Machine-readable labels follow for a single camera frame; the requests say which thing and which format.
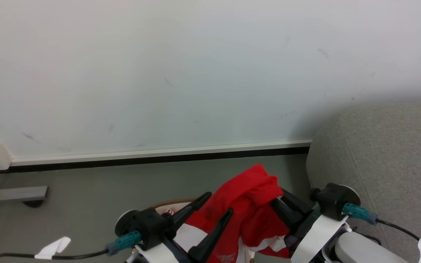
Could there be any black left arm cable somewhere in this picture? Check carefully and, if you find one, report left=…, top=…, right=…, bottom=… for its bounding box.
left=0, top=230, right=143, bottom=263

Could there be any grey fabric sofa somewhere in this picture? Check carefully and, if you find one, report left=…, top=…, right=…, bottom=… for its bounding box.
left=306, top=102, right=421, bottom=263

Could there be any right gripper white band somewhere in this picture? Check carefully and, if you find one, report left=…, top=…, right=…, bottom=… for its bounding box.
left=269, top=188, right=349, bottom=263

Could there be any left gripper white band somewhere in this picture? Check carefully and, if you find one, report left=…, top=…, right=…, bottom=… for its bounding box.
left=127, top=192, right=234, bottom=263

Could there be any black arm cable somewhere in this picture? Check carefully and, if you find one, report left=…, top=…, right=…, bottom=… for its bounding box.
left=342, top=203, right=421, bottom=263
left=0, top=230, right=143, bottom=263

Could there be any grey metal furniture foot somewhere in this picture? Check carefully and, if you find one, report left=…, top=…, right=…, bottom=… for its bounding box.
left=0, top=185, right=49, bottom=209

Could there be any red and white garment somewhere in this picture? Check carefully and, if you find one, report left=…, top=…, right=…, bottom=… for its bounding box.
left=174, top=164, right=294, bottom=263

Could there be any white and black baseboard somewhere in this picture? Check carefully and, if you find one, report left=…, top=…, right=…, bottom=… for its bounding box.
left=0, top=139, right=312, bottom=174

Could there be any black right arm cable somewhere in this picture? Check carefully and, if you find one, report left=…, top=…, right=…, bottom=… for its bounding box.
left=342, top=203, right=421, bottom=263

